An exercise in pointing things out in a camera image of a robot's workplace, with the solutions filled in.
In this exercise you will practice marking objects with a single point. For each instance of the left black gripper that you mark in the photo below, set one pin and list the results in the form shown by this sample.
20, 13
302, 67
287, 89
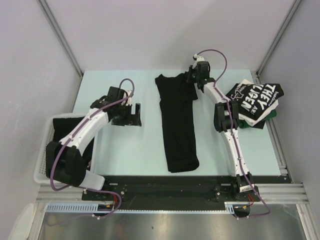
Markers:
131, 119

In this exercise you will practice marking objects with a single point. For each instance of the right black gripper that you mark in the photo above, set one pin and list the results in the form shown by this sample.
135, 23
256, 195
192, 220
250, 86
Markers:
191, 70

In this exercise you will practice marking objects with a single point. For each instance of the black graphic t shirt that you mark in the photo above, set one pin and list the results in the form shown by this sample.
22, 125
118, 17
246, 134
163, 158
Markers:
176, 106

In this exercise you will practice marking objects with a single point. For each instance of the white plastic laundry basket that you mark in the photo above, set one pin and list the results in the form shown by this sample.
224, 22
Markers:
42, 150

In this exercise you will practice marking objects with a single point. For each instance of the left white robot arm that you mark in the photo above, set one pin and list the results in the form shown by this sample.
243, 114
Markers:
99, 105

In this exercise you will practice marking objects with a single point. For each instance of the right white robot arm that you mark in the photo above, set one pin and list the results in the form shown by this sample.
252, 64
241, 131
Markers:
225, 121

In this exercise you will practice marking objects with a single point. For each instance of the black folded lettered t shirt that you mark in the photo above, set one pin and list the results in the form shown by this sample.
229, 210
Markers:
255, 100

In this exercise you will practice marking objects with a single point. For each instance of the green folded t shirt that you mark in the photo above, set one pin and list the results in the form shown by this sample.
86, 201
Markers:
259, 125

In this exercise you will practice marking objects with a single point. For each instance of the black clothes in basket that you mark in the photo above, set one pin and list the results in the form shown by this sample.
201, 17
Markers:
63, 126

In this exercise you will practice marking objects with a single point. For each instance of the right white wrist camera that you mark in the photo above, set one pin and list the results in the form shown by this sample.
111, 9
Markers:
197, 58

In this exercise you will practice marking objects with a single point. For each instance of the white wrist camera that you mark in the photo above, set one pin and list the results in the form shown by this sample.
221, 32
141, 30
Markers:
197, 58
128, 102

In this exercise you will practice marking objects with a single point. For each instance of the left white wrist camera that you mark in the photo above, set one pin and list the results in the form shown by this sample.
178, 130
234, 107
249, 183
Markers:
128, 102

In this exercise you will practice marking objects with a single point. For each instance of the white slotted cable duct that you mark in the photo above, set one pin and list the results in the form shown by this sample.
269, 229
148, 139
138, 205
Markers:
92, 208

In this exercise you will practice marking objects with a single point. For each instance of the aluminium frame rail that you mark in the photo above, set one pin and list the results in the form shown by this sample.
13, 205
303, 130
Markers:
282, 193

